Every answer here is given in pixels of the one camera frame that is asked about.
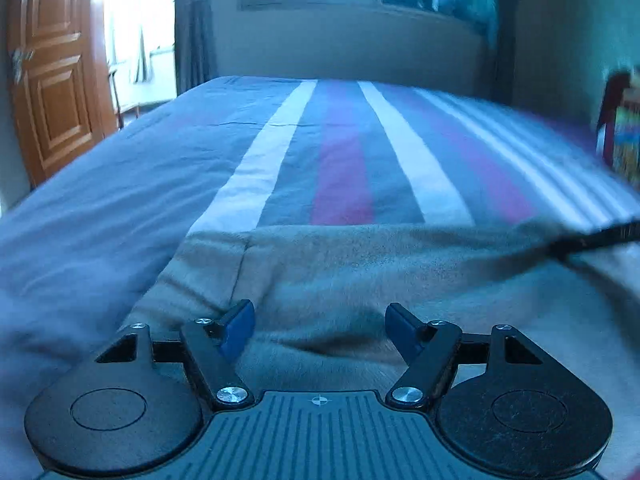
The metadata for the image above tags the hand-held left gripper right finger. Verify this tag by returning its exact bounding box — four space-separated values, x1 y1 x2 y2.
384 302 546 408

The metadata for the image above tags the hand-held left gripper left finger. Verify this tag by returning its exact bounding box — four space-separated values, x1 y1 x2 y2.
95 299 256 408

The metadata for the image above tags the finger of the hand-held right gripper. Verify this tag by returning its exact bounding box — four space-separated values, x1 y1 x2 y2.
547 220 640 265

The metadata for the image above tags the grey towel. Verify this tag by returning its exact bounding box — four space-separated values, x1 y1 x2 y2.
117 217 640 480

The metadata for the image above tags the printed blanket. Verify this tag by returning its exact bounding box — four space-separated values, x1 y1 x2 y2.
592 67 640 187

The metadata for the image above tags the striped bed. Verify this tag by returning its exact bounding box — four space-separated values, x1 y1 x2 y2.
0 76 640 480

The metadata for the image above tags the wooden door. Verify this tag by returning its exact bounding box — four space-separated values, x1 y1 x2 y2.
5 0 120 190

